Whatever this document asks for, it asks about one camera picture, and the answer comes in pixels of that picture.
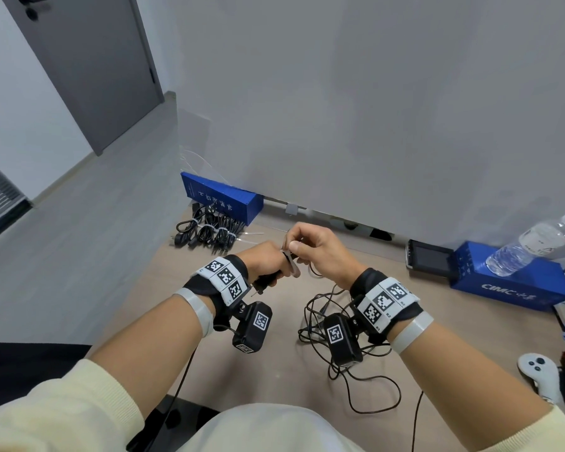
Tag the person's left forearm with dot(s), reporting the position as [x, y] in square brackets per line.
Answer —
[136, 362]

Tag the person's left hand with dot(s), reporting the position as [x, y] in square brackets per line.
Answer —
[263, 261]

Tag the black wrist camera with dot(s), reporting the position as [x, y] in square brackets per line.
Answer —
[254, 327]
[341, 341]

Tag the small black screen device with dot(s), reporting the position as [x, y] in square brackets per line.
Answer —
[428, 258]

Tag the light wooden table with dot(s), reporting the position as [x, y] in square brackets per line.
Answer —
[452, 324]

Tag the person's cream sweater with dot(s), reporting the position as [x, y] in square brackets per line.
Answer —
[268, 430]

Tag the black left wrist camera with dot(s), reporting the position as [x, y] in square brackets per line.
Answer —
[254, 327]

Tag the grey door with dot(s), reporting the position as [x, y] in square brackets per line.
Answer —
[89, 75]

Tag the grey right wristband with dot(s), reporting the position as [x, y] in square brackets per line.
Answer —
[412, 334]

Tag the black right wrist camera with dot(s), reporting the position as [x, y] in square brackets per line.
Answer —
[341, 341]

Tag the clear plastic water bottle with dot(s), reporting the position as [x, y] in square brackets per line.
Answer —
[522, 251]

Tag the grey wristband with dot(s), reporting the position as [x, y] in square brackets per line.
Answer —
[195, 313]
[412, 334]

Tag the blue rectangular box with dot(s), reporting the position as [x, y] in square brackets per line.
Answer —
[513, 287]

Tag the white game controller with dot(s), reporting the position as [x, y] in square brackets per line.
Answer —
[539, 371]

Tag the blue triangular box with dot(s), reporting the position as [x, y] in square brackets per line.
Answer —
[221, 197]

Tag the person's right hand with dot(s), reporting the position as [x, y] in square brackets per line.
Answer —
[325, 254]

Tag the person's right forearm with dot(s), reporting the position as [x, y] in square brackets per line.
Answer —
[471, 386]

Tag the black office chair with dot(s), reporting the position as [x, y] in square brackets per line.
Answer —
[179, 418]

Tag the grey left wristband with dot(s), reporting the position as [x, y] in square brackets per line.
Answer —
[195, 313]

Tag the grey desk clamp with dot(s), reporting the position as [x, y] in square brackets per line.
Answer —
[292, 210]

